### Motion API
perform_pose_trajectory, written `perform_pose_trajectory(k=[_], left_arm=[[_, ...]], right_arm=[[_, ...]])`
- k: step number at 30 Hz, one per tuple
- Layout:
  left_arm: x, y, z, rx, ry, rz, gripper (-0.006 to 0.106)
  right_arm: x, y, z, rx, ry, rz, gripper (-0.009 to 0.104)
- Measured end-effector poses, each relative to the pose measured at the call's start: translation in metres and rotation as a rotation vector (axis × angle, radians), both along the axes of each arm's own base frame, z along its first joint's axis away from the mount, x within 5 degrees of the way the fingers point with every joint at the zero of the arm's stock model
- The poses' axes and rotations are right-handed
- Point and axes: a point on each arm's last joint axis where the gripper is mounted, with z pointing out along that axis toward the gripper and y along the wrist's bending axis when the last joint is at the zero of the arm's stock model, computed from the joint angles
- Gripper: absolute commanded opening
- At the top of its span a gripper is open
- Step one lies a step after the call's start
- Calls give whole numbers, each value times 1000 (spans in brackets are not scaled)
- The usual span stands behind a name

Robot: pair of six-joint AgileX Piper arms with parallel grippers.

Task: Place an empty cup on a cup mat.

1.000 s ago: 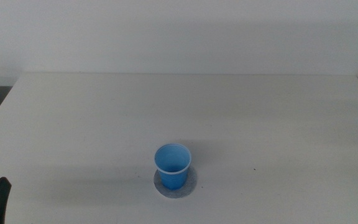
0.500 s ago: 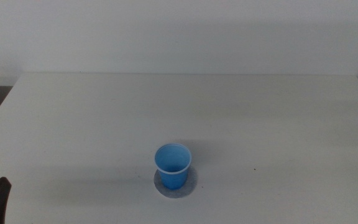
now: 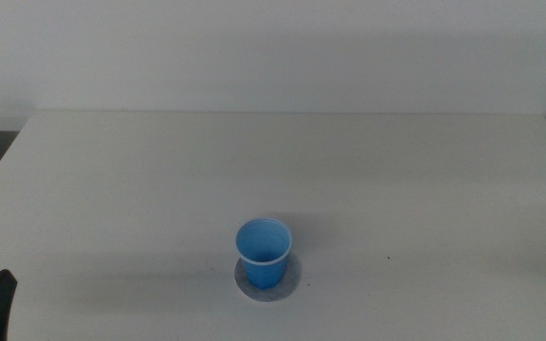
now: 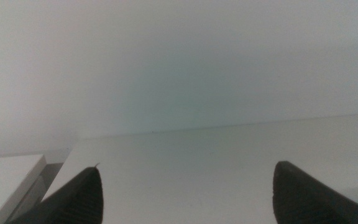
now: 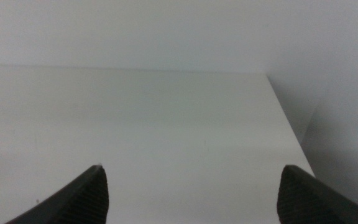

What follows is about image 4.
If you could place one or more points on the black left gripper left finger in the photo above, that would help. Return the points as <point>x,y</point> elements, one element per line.
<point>79,202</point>

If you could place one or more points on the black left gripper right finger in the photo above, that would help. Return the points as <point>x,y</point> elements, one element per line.
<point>300,199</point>

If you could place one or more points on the white side table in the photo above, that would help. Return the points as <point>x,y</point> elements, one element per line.
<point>5,180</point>

